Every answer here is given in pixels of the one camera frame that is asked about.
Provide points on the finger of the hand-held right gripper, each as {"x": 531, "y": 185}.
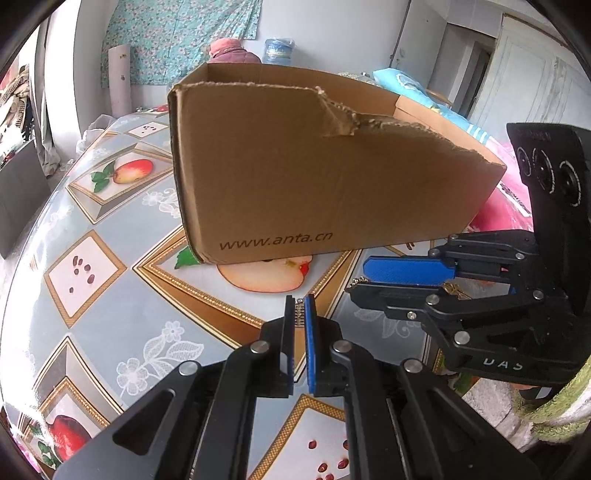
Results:
{"x": 406, "y": 268}
{"x": 392, "y": 300}

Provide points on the pile of clothes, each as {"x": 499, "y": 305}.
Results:
{"x": 14, "y": 101}

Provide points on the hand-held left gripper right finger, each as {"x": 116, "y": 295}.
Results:
{"x": 311, "y": 350}

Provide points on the grey patterned cloth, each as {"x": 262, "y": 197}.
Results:
{"x": 358, "y": 76}

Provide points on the brown cardboard box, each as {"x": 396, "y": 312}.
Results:
{"x": 300, "y": 175}

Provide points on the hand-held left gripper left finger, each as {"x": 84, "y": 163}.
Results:
{"x": 291, "y": 332}

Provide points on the pink floral blanket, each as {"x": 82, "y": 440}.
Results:
{"x": 508, "y": 194}

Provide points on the grey cabinet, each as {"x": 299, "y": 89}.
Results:
{"x": 21, "y": 198}

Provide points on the fruit print tablecloth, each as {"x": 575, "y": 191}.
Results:
{"x": 138, "y": 295}

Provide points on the teal floral curtain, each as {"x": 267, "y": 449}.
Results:
{"x": 184, "y": 32}

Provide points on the white paper roll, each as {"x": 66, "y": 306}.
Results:
{"x": 119, "y": 78}

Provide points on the grey curtain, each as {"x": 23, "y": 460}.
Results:
{"x": 46, "y": 115}

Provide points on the white plastic bag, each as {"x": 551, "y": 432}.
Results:
{"x": 94, "y": 131}

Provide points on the blue printed pillow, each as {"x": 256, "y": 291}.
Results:
{"x": 406, "y": 83}

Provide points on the white door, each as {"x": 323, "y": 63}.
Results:
{"x": 521, "y": 78}

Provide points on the blue water jug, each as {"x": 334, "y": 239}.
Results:
{"x": 278, "y": 50}

